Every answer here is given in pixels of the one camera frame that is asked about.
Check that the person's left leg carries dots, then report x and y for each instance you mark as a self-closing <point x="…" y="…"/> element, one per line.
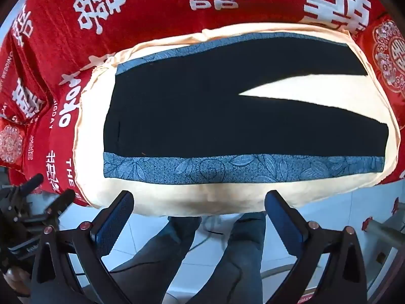
<point x="164" y="253"/>

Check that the person's legs in jeans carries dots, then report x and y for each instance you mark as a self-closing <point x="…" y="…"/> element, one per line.
<point x="218" y="233"/>

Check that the person's leg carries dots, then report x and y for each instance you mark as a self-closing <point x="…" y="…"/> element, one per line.
<point x="164" y="253"/>
<point x="240" y="259"/>

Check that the cream cloth with blue bands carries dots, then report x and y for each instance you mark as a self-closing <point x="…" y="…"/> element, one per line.
<point x="177" y="196"/>

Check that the person's right leg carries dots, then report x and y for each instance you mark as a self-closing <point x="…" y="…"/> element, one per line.
<point x="240" y="259"/>

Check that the red embroidered pillow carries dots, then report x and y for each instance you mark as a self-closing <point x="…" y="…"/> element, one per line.
<point x="19" y="136"/>
<point x="387" y="57"/>

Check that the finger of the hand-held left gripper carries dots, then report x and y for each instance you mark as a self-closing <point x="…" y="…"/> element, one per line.
<point x="31" y="183"/>
<point x="61" y="201"/>

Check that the red printed blanket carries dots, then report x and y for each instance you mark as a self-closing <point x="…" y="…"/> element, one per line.
<point x="142" y="15"/>

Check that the person's left hand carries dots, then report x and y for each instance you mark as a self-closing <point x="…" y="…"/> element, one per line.
<point x="14" y="280"/>

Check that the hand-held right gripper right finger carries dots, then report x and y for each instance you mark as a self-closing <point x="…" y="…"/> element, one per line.
<point x="282" y="224"/>

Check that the grey metal tube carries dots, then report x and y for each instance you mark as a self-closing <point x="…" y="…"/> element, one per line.
<point x="384" y="232"/>

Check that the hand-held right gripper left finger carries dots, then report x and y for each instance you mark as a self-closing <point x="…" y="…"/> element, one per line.
<point x="116" y="220"/>

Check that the black pants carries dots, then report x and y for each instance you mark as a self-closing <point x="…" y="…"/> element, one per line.
<point x="196" y="117"/>

